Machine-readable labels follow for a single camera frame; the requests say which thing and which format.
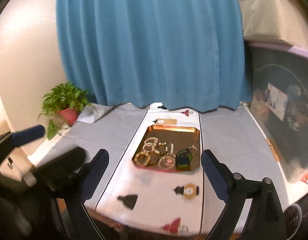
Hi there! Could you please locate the gold pearl bracelet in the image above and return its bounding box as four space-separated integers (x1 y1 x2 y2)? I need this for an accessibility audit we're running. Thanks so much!
133 151 152 168

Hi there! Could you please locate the pastel beaded bracelet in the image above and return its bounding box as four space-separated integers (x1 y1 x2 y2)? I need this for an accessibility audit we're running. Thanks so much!
142 136 161 153

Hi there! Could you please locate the dark beaded necklace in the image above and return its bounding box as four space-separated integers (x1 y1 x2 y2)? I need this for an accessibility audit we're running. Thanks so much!
153 141 175 156

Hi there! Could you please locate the copper jewelry tray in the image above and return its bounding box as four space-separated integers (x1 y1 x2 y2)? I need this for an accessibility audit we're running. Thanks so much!
132 125 201 173

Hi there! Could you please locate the green potted plant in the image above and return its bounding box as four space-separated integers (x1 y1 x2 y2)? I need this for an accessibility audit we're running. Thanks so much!
38 82 91 140

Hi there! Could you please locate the grey table cloth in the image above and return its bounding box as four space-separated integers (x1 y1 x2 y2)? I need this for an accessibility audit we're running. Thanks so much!
34 103 291 230

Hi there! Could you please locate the black green smart watch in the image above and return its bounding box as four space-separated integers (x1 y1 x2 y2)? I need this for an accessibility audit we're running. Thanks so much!
176 148 193 168

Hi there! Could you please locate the clear plastic storage bin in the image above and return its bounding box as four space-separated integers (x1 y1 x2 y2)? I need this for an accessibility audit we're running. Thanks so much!
247 42 308 183

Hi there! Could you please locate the blue curtain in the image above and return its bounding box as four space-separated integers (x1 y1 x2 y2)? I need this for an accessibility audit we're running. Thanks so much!
56 0 252 112

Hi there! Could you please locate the beige fabric storage box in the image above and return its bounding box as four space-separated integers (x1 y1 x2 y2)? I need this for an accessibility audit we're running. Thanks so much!
239 0 308 49

